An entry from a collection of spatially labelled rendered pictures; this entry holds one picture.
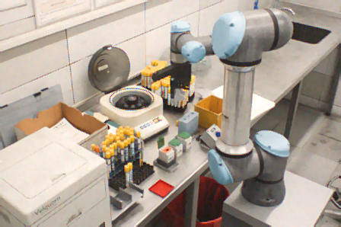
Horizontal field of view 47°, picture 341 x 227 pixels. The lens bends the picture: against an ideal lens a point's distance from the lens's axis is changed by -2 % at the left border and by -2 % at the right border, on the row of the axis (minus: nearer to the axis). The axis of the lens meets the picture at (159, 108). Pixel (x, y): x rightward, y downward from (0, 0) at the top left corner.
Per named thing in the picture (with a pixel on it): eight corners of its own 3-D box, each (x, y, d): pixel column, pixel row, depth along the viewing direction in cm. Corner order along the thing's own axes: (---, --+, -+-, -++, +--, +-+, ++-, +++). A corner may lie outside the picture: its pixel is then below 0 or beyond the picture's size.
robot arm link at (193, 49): (216, 42, 139) (203, 30, 148) (186, 46, 136) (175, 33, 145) (214, 62, 144) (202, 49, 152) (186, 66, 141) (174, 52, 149)
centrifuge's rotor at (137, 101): (129, 124, 172) (129, 110, 168) (108, 110, 181) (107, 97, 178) (156, 112, 181) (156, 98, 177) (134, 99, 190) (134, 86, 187)
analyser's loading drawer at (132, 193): (102, 232, 124) (100, 221, 122) (87, 222, 128) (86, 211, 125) (144, 197, 138) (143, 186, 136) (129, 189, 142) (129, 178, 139)
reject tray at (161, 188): (163, 198, 141) (163, 196, 140) (148, 190, 144) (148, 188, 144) (174, 187, 145) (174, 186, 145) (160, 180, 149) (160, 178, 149)
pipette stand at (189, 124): (188, 143, 169) (189, 123, 164) (174, 138, 173) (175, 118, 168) (200, 132, 176) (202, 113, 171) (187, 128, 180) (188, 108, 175)
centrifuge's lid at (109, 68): (89, 52, 170) (79, 49, 176) (97, 105, 181) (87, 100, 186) (128, 39, 183) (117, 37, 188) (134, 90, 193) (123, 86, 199)
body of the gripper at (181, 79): (189, 91, 160) (190, 65, 153) (167, 90, 161) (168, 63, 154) (190, 82, 166) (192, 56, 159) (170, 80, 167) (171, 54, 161)
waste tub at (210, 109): (216, 134, 175) (218, 115, 170) (192, 123, 183) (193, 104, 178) (233, 122, 184) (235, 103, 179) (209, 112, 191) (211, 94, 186)
